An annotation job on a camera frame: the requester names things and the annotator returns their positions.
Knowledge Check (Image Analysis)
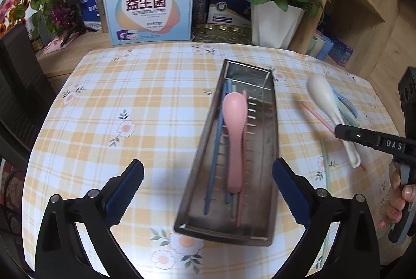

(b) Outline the blue plastic spoon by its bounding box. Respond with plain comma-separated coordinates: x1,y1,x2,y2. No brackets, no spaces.
331,85,358,118

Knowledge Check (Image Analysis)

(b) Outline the blue chopstick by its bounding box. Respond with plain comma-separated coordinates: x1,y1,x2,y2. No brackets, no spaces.
204,80,228,215

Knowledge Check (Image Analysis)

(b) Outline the stainless steel utensil tray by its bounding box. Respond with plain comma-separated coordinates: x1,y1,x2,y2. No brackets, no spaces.
174,59,278,246

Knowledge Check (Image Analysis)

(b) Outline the dark wicker chair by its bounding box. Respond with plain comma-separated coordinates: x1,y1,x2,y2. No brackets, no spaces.
1,24,56,171

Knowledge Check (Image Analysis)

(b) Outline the gold embossed tin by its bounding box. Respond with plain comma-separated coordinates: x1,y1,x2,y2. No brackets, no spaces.
192,23,252,44

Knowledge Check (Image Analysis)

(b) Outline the wooden shelf unit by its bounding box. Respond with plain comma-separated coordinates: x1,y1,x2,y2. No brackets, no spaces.
289,0,416,88

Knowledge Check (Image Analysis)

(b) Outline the teal plastic spoon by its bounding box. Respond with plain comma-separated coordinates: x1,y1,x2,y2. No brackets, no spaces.
337,102,360,128

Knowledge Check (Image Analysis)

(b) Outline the blue plastic cup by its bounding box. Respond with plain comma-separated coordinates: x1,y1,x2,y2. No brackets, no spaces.
316,35,334,61

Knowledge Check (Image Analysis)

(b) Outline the pink chopstick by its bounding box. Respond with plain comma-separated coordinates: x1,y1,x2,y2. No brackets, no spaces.
300,101,366,171
235,89,248,228

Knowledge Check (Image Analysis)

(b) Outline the person right hand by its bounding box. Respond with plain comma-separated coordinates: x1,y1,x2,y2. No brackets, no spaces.
377,162,415,229

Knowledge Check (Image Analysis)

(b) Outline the green chopstick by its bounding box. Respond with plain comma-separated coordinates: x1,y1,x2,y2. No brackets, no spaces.
230,193,238,219
320,140,331,192

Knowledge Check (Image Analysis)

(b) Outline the cream plastic spoon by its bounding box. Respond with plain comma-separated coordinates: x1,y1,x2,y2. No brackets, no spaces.
306,74,361,168

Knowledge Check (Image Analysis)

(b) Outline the pink plastic spoon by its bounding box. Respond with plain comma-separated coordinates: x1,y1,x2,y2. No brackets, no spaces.
222,92,248,194

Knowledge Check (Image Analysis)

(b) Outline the green plastic cup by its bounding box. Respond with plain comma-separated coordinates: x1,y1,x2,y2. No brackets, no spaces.
307,35,319,56

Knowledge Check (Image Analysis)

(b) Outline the dark blue milk box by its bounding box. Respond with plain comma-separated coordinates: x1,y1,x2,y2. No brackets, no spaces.
192,0,251,28

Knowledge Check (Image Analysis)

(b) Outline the white geometric flower pot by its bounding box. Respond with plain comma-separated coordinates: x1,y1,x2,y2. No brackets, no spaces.
251,2,305,49

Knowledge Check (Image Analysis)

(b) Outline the light blue probiotic box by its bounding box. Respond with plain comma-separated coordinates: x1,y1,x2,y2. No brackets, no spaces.
104,0,193,45

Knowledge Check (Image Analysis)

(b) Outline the purple small box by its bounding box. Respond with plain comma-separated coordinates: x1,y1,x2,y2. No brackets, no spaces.
329,37,353,67

